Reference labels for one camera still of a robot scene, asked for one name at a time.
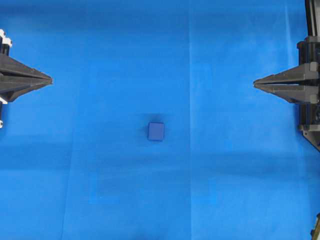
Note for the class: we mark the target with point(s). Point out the blue table mat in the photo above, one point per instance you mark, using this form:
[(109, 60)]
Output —
[(75, 159)]

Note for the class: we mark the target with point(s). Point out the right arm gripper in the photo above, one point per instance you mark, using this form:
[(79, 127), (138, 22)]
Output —
[(308, 96)]

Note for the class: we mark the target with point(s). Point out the blue block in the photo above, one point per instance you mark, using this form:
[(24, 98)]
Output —
[(156, 131)]

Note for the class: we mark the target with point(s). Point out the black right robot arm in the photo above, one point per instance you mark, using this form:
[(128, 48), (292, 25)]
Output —
[(312, 9)]

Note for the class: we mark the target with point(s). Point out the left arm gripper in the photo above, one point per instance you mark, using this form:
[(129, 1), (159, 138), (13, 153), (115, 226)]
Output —
[(11, 89)]

